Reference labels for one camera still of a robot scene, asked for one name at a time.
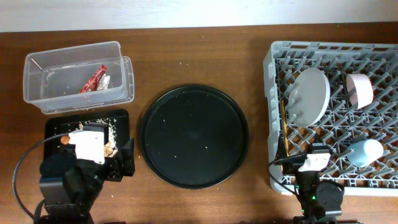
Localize wooden chopstick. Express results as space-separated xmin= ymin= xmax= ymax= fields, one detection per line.
xmin=280 ymin=100 xmax=289 ymax=156

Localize orange carrot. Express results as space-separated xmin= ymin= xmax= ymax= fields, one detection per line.
xmin=60 ymin=135 xmax=70 ymax=145

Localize grey plate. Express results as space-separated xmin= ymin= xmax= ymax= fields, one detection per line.
xmin=287 ymin=68 xmax=331 ymax=127

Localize blue plastic cup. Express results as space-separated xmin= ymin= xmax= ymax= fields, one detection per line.
xmin=347 ymin=139 xmax=384 ymax=167

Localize white tissue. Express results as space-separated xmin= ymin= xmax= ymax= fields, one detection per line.
xmin=96 ymin=74 xmax=111 ymax=91

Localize red snack wrapper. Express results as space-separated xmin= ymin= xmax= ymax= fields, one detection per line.
xmin=80 ymin=65 xmax=107 ymax=93

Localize pink bowl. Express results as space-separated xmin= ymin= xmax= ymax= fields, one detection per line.
xmin=346 ymin=73 xmax=374 ymax=110

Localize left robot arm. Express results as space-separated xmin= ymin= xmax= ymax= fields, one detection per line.
xmin=12 ymin=133 xmax=135 ymax=223

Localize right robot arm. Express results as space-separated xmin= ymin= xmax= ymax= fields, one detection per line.
xmin=267 ymin=135 xmax=345 ymax=224

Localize grey dishwasher rack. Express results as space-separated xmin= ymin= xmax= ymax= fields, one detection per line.
xmin=263 ymin=41 xmax=397 ymax=197

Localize food scraps on plate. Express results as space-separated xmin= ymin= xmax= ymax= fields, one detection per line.
xmin=93 ymin=119 xmax=118 ymax=157

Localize black rectangular tray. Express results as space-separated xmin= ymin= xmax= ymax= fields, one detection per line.
xmin=45 ymin=109 xmax=134 ymax=160

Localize round black tray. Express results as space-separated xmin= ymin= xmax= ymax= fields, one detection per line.
xmin=139 ymin=84 xmax=249 ymax=189

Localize clear plastic bin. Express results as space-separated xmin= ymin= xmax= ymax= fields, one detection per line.
xmin=23 ymin=41 xmax=135 ymax=114

